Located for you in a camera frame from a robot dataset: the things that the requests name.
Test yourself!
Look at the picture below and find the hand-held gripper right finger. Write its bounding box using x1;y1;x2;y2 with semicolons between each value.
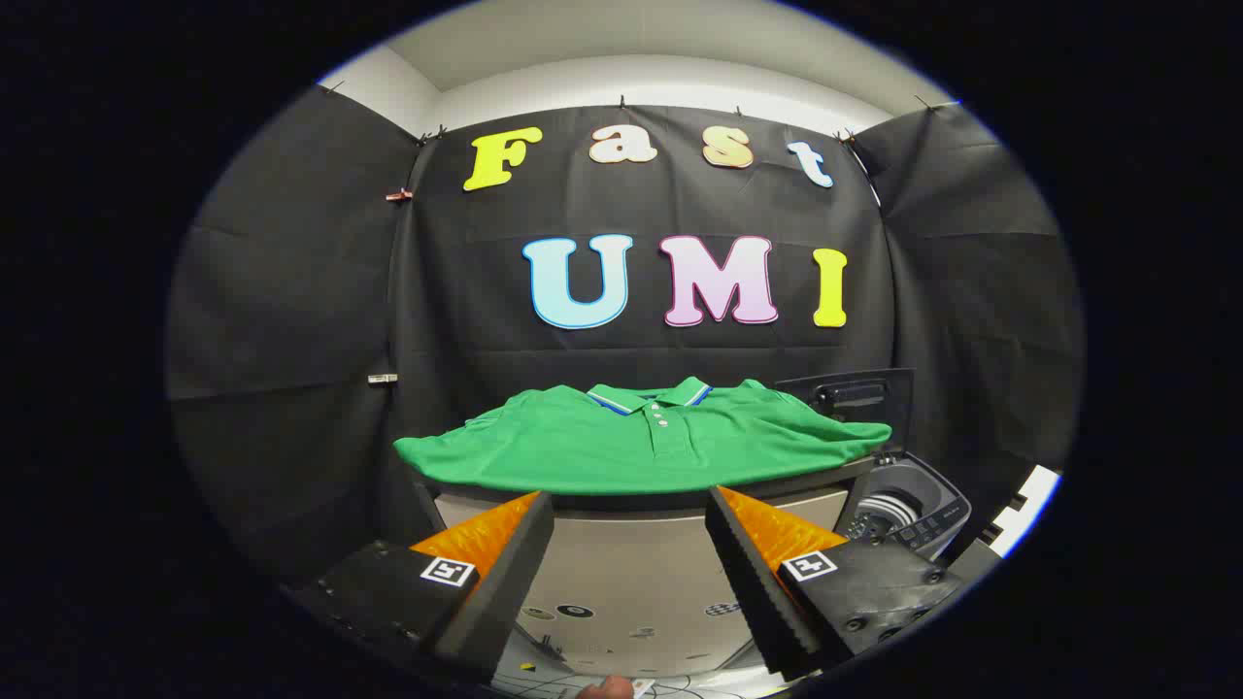
705;484;965;682

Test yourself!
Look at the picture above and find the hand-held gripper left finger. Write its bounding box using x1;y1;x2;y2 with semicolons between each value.
289;490;555;682

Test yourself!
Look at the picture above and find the green polo shirt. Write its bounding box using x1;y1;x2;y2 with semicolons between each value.
393;376;892;496

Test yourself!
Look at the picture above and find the grey washing machine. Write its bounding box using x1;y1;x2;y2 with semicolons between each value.
837;449;973;564

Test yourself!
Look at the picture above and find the dark washing machine lid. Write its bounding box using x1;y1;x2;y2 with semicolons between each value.
775;368;916;453

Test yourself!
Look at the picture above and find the grey table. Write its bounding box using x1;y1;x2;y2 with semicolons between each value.
413;456;880;681

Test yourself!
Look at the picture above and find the row of black clips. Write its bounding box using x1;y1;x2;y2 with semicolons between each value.
325;83;938;147

